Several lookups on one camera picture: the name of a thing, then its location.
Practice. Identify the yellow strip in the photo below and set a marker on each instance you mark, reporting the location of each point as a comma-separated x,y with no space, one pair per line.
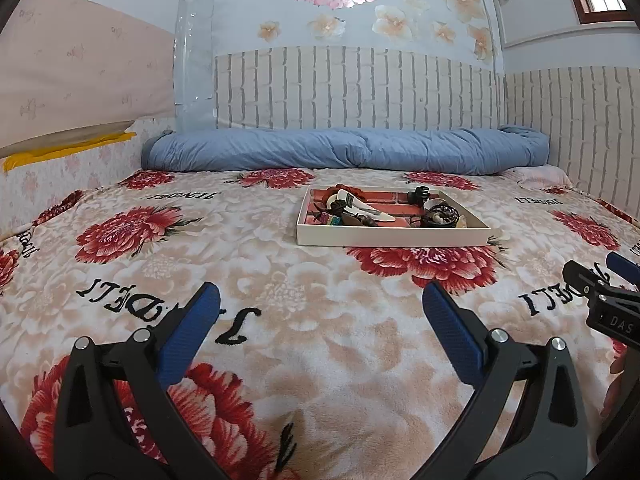
65,150

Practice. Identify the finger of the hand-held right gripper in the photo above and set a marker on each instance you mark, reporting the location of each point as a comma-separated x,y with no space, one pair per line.
622,267
582,277

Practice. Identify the black hair claw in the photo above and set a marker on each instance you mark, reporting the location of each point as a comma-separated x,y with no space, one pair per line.
421,194

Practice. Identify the pink cloth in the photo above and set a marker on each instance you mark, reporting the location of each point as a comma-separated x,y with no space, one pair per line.
542,176

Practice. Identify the clear plastic sheet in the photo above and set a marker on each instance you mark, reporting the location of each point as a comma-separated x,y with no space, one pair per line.
192,70

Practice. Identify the brick-pattern shallow tray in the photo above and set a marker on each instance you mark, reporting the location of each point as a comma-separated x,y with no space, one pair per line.
390,237

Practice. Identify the group of flower wall stickers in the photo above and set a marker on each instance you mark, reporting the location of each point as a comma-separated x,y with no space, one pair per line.
395,22

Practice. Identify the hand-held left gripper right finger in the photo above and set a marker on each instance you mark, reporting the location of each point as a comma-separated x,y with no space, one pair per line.
452,330

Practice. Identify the person's right hand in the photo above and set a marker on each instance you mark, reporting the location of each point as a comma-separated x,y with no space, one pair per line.
614,390

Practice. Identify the white plush hair clip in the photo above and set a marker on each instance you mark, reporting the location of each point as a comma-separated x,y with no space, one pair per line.
367,209

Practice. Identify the blue duvet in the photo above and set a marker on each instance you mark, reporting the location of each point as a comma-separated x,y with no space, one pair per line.
325,150

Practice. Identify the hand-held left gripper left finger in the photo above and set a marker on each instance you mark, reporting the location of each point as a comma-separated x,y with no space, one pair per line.
192,325

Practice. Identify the red floral blanket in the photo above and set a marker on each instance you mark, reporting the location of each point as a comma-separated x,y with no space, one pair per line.
310,290

